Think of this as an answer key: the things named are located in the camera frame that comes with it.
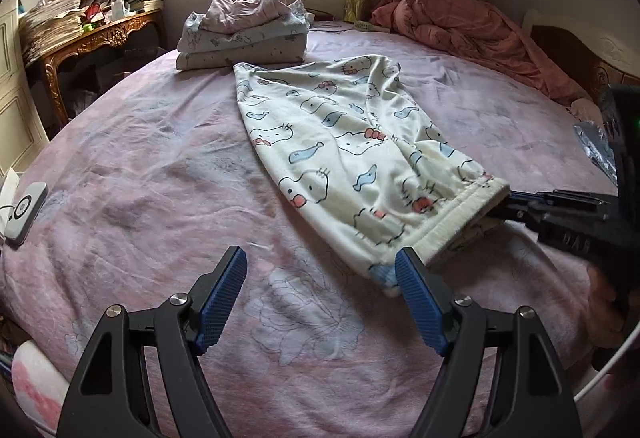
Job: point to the pink and white cloth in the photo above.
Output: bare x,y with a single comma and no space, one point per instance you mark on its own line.
37,383

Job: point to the white plastic bottle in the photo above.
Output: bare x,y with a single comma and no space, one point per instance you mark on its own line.
117,5

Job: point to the grey round-dial device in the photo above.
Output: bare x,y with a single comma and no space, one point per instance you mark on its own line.
25,213

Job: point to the folded beige speckled cloth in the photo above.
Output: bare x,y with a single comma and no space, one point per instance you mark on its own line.
235,55

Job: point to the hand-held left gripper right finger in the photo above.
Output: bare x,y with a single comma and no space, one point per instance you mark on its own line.
420,303

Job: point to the carved wooden desk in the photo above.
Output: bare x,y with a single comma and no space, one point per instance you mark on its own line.
110,35

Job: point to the cartoon cat print pants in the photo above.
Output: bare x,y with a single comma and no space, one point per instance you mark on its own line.
340,143

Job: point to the hairbrush on bed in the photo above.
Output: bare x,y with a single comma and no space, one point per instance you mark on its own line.
370,26

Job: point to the stack of papers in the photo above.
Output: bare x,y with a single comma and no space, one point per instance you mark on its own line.
50,25

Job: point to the person's right hand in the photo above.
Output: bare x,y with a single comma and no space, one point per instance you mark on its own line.
605,308

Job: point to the white panelled cabinet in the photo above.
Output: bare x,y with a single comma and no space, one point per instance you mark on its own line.
15,108

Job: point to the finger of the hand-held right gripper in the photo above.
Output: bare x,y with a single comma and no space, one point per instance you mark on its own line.
520,215
560,199

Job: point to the stack of folded clothes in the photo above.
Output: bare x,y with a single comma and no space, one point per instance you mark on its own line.
270,34

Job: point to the pale pillow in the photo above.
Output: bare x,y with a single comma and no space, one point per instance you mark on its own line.
585,108

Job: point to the pink quilt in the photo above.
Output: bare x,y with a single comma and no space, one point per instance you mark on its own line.
450,28

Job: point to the white and brown wooden headboard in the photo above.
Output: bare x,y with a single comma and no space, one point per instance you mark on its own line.
590,48

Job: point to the crumpled pink garment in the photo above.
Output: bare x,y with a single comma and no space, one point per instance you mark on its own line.
240,10

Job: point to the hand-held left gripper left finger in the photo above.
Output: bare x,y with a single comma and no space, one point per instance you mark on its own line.
222,303

